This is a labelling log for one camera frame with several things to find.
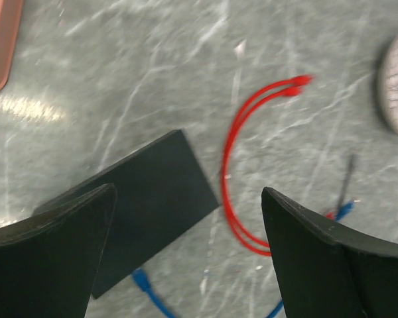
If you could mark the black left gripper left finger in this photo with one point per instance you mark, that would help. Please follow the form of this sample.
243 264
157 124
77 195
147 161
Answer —
49 262

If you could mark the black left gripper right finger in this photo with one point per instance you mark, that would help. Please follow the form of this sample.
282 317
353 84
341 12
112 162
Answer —
326 269

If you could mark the black network switch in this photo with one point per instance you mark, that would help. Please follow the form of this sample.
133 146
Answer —
162 192

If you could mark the pink plastic tray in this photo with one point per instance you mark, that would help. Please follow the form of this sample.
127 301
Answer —
10 18

